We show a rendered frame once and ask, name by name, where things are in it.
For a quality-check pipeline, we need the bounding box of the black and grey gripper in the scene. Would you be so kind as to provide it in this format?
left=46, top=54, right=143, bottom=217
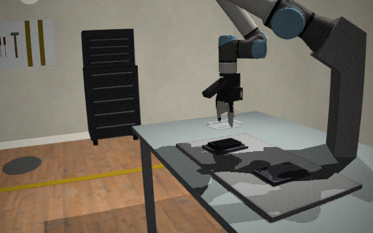
left=216, top=73, right=242, bottom=127

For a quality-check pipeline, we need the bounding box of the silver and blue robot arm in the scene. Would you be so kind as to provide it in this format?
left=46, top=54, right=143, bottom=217
left=202, top=0, right=336, bottom=99

